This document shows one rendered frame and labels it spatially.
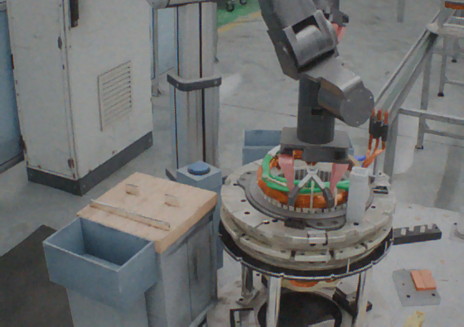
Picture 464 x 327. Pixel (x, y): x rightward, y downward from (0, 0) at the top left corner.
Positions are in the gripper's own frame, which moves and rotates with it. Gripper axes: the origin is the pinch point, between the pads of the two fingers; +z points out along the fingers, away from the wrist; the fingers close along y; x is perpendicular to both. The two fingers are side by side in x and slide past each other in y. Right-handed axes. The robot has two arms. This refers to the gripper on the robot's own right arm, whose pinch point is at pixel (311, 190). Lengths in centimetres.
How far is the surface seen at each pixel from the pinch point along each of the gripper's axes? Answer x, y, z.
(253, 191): 11.0, -9.8, 6.5
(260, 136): 48, -12, 12
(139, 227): 2.4, -28.6, 10.6
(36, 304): 99, -108, 117
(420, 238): 47, 31, 37
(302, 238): -2.2, -0.8, 7.3
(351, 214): 3.3, 7.2, 5.7
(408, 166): 259, 66, 115
